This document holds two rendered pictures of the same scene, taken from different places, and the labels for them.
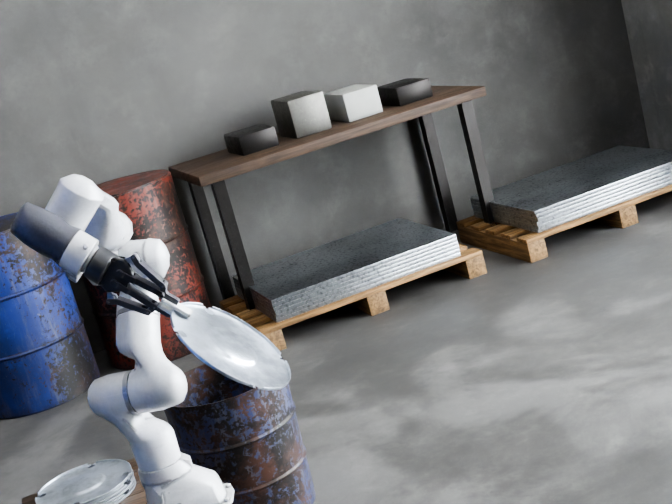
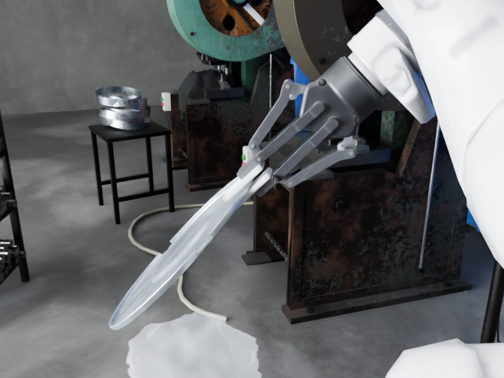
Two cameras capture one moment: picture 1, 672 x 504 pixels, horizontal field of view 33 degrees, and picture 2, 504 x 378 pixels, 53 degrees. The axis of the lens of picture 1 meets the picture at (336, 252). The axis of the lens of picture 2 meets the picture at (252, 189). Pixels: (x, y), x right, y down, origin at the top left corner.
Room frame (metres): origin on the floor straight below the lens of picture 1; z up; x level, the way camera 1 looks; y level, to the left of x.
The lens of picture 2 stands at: (2.95, 0.34, 1.27)
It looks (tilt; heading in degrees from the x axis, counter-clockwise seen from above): 20 degrees down; 178
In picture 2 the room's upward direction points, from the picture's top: straight up
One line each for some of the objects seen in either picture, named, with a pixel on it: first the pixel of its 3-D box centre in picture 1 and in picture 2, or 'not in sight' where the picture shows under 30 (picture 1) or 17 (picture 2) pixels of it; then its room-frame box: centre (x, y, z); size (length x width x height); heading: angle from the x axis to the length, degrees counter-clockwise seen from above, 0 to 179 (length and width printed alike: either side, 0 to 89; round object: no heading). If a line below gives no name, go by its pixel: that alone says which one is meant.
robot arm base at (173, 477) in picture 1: (184, 481); not in sight; (2.65, 0.52, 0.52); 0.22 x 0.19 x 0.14; 89
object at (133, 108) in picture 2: not in sight; (130, 149); (-0.19, -0.33, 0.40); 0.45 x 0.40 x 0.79; 29
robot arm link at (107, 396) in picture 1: (131, 418); not in sight; (2.66, 0.60, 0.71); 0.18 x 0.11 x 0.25; 74
